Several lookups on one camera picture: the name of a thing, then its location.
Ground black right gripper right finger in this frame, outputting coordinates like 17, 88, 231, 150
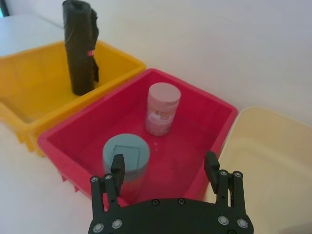
204, 151, 246, 213

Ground cream plastic bin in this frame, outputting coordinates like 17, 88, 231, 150
201, 106, 312, 234

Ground yellow plastic bin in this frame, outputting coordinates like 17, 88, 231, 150
0, 40, 147, 157

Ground black rolled plastic bags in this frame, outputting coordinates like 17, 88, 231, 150
62, 0, 100, 97

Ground red plastic bin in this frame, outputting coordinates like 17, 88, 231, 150
38, 68, 239, 208

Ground pink cylindrical canister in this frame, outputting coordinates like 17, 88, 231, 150
145, 82, 182, 137

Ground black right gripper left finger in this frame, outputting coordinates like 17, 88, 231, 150
89, 154, 127, 216

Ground blue cylindrical canister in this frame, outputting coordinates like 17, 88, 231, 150
102, 133, 151, 206

